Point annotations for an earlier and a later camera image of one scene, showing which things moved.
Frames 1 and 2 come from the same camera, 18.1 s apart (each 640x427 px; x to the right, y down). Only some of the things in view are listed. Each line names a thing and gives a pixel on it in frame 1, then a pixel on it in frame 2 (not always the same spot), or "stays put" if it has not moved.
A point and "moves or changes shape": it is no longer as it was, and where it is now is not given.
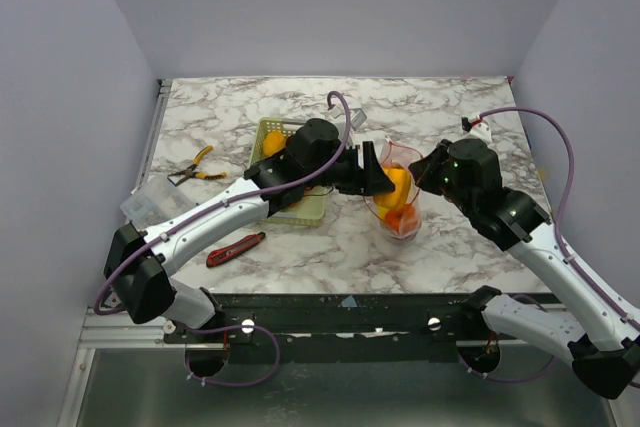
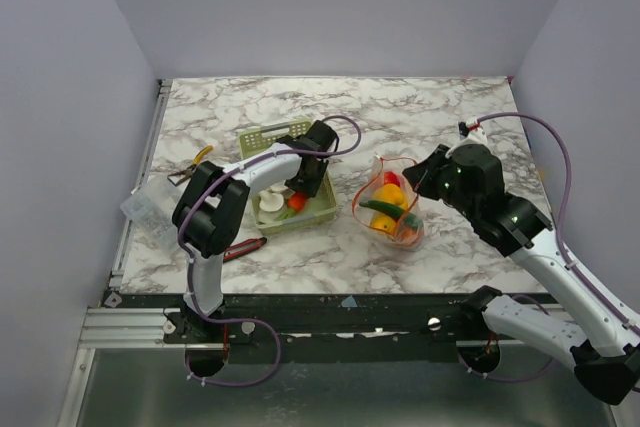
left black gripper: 367,180 to 310,189
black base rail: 338,326 stays put
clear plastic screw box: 158,200 stays put
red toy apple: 393,219 moves or changes shape
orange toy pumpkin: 405,219 to 408,233
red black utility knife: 234,249 stays put
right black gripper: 426,173 stays put
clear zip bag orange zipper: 398,212 moves or changes shape
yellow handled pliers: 191,173 stays put
